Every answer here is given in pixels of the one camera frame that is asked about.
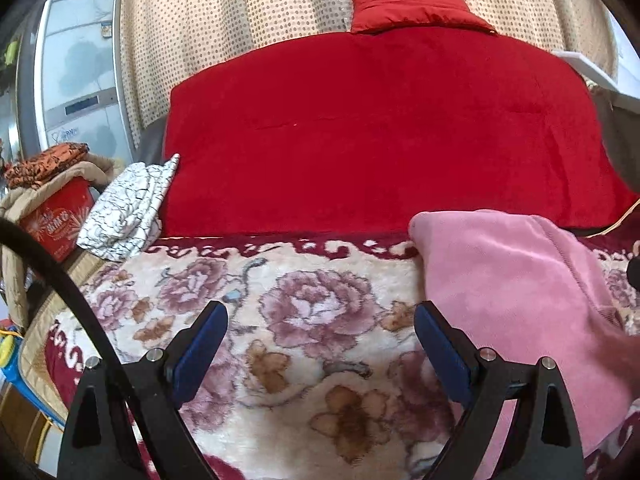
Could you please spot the blue yellow toy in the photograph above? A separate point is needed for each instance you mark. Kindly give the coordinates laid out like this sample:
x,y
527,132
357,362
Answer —
x,y
10,355

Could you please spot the white patterned cloth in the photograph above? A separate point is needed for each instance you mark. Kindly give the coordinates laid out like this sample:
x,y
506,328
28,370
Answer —
x,y
125,205

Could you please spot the pink sweater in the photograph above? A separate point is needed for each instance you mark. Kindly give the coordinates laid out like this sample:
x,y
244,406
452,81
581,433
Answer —
x,y
500,270

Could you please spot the red cardboard box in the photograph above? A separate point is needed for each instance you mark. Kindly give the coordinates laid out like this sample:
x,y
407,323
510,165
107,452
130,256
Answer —
x,y
57,225

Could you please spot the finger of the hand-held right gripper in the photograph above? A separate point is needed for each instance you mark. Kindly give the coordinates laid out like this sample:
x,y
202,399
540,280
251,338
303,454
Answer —
x,y
635,275

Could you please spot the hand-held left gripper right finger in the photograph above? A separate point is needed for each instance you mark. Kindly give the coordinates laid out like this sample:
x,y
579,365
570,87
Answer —
x,y
442,355

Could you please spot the red blanket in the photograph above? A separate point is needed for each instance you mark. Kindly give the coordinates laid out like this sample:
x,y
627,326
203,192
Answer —
x,y
375,125

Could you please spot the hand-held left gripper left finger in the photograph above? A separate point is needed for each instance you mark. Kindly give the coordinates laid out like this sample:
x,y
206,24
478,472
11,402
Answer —
x,y
200,355

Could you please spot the white window sill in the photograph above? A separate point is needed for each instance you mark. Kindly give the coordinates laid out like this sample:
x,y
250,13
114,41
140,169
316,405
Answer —
x,y
590,67

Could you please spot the beige dotted curtain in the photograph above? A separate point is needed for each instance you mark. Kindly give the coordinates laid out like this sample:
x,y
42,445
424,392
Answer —
x,y
225,15

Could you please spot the red cushion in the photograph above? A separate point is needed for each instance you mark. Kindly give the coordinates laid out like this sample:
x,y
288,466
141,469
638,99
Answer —
x,y
410,7

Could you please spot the silver refrigerator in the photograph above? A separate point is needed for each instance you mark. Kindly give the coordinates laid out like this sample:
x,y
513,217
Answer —
x,y
75,70

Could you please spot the floral plush blanket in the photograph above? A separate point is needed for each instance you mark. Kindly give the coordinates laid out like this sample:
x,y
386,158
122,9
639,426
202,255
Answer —
x,y
310,310

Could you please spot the orange patterned cloth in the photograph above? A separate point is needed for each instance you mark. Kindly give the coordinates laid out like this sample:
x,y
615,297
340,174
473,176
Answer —
x,y
45,162

